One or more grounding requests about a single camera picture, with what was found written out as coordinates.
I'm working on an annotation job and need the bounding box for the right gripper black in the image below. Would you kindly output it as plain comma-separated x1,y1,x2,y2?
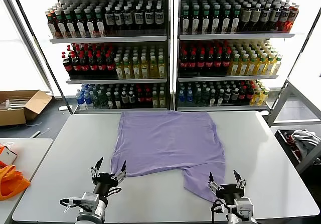
207,169,247,202

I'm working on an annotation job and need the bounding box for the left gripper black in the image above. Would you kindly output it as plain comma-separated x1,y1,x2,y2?
90,157,127,197

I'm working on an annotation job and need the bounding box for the purple t-shirt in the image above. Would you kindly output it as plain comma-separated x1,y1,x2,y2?
110,110,226,203

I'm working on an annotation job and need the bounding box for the black storage bin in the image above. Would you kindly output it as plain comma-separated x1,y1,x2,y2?
274,128,321,168

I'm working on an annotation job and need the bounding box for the green tinted bottle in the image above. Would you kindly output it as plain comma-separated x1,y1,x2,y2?
92,90,101,109
99,90,108,109
194,87,203,106
202,87,210,106

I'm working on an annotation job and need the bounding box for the blue water bottle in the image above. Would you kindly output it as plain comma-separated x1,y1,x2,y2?
84,91,93,110
177,87,186,106
185,88,194,106
75,90,85,110

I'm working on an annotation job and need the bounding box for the red garment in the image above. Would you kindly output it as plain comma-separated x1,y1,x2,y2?
282,131,301,161

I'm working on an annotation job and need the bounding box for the red cap cola bottle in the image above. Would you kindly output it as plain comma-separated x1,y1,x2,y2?
245,85,254,106
106,54,116,78
62,54,74,78
143,89,152,109
136,89,145,109
222,50,232,75
188,50,198,76
213,50,224,76
238,86,247,106
205,50,215,76
179,50,189,76
196,50,206,76
71,54,81,78
88,53,99,78

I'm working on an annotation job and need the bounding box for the yellow juice bottle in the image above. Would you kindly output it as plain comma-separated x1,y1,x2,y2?
131,57,141,80
151,91,160,109
229,54,241,77
140,56,150,79
158,90,167,108
255,53,267,76
272,55,283,76
157,55,167,79
264,54,275,76
250,87,261,106
247,54,258,76
259,87,270,106
148,56,158,79
114,57,125,80
238,54,250,77
123,57,133,80

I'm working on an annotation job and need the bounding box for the grey white garment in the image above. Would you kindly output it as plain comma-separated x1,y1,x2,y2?
290,130,321,157

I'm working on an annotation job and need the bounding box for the orange fabric bag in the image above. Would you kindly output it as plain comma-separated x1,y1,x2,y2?
0,164,31,201

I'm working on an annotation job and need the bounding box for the open cardboard box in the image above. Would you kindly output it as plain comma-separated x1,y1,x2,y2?
0,90,53,127

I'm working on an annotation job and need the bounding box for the small white orange box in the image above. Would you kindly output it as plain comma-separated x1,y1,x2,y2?
0,145,18,166

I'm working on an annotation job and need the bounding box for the grey metal shelf unit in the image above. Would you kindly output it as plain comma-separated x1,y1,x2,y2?
30,0,174,115
174,0,314,113

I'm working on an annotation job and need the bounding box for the green cap tea bottle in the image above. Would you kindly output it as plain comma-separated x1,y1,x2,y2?
94,7,106,38
54,9,67,39
230,5,241,34
74,8,87,38
201,5,211,35
64,9,77,39
221,5,231,35
181,6,192,35
191,5,201,35
211,5,221,35
84,8,96,38

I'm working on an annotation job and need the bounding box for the dark bottle navy label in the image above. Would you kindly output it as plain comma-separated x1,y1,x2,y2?
104,7,116,35
123,6,134,34
260,3,272,32
144,5,154,34
279,4,290,32
114,6,125,35
133,5,144,34
153,5,164,33
270,3,281,32

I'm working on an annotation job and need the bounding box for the reddish tea bottle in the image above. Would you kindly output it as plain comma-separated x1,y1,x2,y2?
45,10,58,39

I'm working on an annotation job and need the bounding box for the dark bottle grey label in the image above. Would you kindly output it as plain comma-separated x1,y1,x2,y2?
241,4,252,33
251,4,262,33

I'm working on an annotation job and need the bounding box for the red drink bottle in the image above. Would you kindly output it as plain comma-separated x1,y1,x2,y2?
288,5,300,32

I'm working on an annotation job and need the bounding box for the right wrist grey camera box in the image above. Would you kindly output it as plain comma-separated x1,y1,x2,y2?
234,197,253,216

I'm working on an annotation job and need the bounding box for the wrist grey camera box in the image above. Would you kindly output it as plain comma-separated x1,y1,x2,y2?
234,197,253,216
80,192,100,211

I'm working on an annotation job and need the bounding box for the left wrist grey camera box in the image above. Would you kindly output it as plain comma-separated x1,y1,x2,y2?
80,192,100,211

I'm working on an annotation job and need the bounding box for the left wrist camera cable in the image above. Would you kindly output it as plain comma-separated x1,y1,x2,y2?
59,197,85,213

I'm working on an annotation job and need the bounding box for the grey metal frame cart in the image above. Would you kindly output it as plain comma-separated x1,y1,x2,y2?
265,79,321,175

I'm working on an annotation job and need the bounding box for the dark window frame post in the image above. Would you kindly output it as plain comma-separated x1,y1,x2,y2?
7,0,75,114
284,4,321,81

